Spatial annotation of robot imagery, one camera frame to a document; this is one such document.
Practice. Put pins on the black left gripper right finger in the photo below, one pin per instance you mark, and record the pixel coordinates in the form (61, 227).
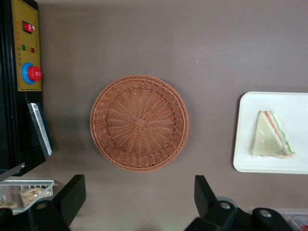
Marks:
(204, 197)

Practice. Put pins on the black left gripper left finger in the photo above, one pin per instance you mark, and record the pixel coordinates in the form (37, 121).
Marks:
(68, 195)

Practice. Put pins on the plastic-wrapped triangle sandwich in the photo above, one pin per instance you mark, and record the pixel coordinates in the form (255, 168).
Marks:
(265, 139)

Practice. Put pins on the white rectangular plastic tray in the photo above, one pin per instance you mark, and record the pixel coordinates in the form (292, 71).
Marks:
(245, 158)

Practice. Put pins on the round brown wicker basket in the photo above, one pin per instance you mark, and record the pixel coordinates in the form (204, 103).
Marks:
(139, 122)

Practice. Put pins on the wrapped nut snack pack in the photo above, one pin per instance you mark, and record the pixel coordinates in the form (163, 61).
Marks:
(8, 204)
(33, 195)

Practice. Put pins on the black control box yellow panel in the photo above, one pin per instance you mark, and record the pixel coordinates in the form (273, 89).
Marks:
(12, 125)

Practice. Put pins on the red packaged item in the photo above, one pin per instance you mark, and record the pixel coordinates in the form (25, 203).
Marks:
(299, 222)

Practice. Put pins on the red emergency stop button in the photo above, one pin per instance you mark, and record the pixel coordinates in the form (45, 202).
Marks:
(33, 73)

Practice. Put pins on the red indicator light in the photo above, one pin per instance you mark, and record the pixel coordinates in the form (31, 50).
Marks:
(33, 50)

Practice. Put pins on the green indicator light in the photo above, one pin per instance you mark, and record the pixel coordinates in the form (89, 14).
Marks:
(23, 47)

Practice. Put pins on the red rocker power switch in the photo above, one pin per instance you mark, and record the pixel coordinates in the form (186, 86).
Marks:
(27, 27)

